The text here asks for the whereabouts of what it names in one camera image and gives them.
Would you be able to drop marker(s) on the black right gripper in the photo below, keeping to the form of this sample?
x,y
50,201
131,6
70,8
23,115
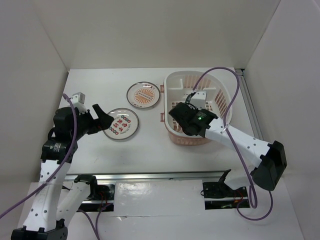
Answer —
x,y
194,109

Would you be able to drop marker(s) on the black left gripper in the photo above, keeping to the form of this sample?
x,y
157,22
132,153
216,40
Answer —
x,y
104,119

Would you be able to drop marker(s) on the plate with red characters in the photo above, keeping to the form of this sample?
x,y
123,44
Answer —
x,y
124,125

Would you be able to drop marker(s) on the plate with orange sunburst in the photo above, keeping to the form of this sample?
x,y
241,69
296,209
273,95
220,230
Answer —
x,y
143,95

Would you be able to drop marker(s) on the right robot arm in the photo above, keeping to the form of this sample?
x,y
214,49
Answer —
x,y
268,160

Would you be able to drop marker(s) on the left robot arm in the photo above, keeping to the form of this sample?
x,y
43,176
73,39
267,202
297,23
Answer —
x,y
48,218

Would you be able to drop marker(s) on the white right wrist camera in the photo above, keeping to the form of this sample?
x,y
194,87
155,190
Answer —
x,y
197,99

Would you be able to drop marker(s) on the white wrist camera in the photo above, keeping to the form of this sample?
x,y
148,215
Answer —
x,y
78,101
197,99

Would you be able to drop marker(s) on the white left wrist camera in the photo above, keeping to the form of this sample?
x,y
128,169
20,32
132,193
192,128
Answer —
x,y
78,101

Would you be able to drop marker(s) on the aluminium front rail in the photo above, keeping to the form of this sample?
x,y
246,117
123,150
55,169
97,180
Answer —
x,y
158,176

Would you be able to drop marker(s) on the aluminium side rail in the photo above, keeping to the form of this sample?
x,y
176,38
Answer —
x,y
249,104

